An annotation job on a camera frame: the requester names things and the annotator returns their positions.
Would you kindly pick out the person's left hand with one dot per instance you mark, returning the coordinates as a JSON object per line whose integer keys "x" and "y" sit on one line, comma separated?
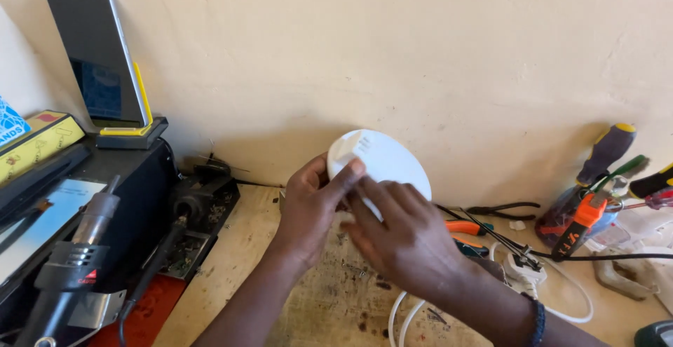
{"x": 307, "y": 210}

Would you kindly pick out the person's right hand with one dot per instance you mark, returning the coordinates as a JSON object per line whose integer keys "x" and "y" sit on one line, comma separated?
{"x": 410, "y": 242}

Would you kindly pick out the white round plastic device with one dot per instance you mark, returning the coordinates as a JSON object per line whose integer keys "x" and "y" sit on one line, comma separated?
{"x": 391, "y": 160}

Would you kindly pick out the black tweezers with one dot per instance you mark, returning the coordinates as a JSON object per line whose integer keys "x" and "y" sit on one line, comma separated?
{"x": 494, "y": 239}

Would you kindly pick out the black soldering iron holder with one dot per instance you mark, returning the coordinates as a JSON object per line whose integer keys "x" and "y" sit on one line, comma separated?
{"x": 207, "y": 200}

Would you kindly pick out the small white plastic piece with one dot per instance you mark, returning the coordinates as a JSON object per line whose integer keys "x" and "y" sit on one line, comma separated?
{"x": 517, "y": 225}

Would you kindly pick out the white power plug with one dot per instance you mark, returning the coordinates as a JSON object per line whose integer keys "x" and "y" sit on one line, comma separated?
{"x": 520, "y": 273}

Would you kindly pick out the clear plastic tool holder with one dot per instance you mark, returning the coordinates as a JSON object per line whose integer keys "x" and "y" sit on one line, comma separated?
{"x": 557, "y": 218}

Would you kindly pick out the black soldering iron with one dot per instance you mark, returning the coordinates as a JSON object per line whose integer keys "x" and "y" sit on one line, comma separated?
{"x": 157, "y": 263}

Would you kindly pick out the orange black utility knife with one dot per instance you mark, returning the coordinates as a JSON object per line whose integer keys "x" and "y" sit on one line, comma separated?
{"x": 576, "y": 228}

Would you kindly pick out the black rework station box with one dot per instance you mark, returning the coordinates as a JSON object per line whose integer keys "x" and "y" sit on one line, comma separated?
{"x": 142, "y": 189}

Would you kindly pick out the red mat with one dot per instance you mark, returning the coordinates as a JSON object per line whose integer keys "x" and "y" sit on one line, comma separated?
{"x": 152, "y": 310}

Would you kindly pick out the yellow black phone stand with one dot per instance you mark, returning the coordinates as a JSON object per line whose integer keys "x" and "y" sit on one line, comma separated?
{"x": 134, "y": 135}

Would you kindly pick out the black yellow large screwdriver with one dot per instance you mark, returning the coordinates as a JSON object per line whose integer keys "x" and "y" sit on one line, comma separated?
{"x": 607, "y": 152}

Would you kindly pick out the beige plastic part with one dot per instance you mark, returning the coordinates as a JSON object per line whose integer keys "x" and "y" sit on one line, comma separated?
{"x": 625, "y": 278}

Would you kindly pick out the clear plastic bag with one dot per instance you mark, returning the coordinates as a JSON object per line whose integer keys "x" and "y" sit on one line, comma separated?
{"x": 641, "y": 226}

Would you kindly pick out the dark green device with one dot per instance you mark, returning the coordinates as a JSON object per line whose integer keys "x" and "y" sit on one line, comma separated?
{"x": 656, "y": 335}

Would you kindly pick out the black smartphone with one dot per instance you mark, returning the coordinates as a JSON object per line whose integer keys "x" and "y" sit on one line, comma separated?
{"x": 94, "y": 52}

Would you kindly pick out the yellow cardboard box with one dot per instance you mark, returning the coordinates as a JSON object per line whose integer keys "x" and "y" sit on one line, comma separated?
{"x": 42, "y": 144}

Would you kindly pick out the blue printed card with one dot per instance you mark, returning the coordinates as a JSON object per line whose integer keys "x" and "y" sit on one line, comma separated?
{"x": 9, "y": 123}

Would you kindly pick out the metal hot air gun bracket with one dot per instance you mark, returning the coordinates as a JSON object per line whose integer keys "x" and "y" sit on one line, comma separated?
{"x": 100, "y": 307}

